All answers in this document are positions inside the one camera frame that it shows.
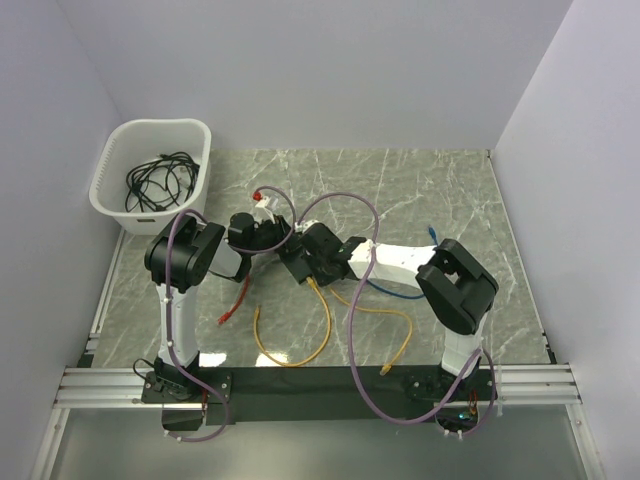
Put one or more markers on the white plastic basket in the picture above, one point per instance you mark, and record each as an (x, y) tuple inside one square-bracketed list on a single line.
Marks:
[(148, 209)]

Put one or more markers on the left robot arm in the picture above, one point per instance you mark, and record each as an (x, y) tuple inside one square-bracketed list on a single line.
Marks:
[(180, 257)]

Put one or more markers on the aluminium rail frame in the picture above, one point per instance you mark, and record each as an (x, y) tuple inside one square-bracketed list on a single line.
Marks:
[(536, 430)]

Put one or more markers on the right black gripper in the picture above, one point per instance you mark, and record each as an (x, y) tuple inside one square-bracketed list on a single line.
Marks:
[(322, 279)]

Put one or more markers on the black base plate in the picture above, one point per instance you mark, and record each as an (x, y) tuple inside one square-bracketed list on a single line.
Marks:
[(255, 394)]

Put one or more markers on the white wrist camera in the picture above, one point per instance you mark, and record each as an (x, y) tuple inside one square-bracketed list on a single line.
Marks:
[(264, 206), (303, 226)]

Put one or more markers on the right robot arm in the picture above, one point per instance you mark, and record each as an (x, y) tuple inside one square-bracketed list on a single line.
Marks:
[(459, 290)]

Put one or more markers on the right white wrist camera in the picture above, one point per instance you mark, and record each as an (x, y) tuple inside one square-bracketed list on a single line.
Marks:
[(303, 226)]

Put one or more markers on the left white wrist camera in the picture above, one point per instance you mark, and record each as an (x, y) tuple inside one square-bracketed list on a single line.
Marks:
[(264, 206)]

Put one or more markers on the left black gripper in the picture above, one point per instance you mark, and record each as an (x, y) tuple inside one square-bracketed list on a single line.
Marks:
[(281, 228)]

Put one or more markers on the black network switch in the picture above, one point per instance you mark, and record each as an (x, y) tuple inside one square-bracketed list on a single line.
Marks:
[(296, 263)]

